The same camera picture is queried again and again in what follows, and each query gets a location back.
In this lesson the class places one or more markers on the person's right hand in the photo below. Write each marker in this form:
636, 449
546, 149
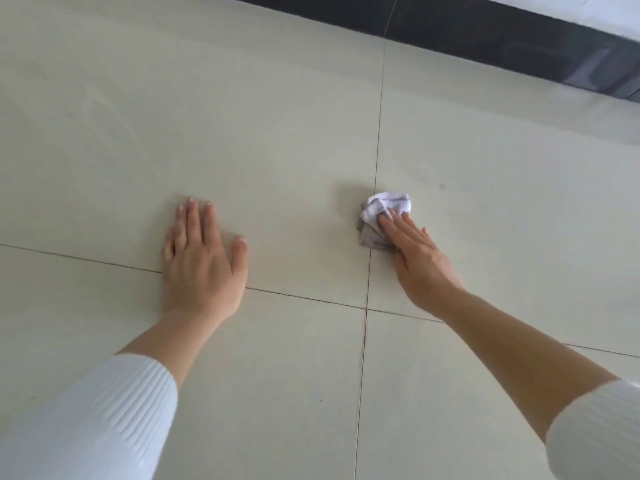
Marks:
420, 264

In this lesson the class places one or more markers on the grey wiping rag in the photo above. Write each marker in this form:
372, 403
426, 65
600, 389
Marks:
385, 202

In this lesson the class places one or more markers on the black baseboard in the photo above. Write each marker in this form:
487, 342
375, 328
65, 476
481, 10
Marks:
475, 29

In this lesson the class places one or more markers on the person's left forearm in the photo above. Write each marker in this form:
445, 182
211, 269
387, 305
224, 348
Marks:
110, 394

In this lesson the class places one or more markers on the person's left hand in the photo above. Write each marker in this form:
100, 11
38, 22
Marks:
200, 274

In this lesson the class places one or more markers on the person's right forearm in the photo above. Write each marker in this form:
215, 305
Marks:
540, 374

